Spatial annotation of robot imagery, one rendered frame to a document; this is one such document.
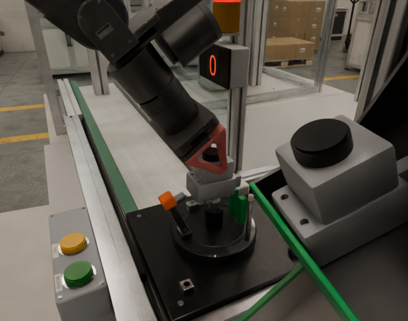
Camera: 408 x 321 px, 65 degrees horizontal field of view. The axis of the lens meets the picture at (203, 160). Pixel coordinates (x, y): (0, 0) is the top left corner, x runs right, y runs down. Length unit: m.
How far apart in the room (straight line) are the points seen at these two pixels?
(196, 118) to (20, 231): 0.55
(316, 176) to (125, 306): 0.37
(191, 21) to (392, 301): 0.30
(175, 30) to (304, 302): 0.30
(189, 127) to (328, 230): 0.25
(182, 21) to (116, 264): 0.37
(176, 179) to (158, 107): 0.43
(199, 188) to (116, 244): 0.19
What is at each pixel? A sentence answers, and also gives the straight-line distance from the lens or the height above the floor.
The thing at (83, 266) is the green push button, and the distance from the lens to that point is 0.53.
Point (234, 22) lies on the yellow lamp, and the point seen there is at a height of 1.28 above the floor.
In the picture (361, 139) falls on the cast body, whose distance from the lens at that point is 0.18.
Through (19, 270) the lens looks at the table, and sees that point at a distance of 0.74.
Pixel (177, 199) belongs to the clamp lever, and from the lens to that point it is 0.47.
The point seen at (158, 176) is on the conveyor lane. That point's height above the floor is 0.92.
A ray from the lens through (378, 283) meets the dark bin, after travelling 0.20.
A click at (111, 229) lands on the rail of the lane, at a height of 0.96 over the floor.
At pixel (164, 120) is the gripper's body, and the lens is 0.39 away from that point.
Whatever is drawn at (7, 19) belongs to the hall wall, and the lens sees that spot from 8.63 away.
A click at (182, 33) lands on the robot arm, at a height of 1.29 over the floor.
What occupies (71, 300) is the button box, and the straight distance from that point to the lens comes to 0.52.
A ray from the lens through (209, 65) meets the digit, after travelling 0.65.
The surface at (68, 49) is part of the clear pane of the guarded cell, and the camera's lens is 1.72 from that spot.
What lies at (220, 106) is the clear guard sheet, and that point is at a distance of 0.75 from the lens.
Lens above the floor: 1.34
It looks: 29 degrees down
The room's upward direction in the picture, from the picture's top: straight up
